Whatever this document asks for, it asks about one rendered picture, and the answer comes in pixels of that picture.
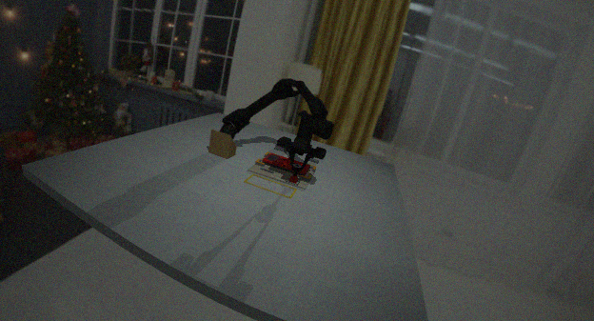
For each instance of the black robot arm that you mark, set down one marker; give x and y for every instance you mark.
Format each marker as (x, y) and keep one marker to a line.
(316, 123)

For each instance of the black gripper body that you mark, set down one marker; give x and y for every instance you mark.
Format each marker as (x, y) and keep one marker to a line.
(317, 153)

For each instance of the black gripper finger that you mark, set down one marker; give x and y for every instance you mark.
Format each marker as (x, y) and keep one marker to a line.
(306, 159)
(291, 155)

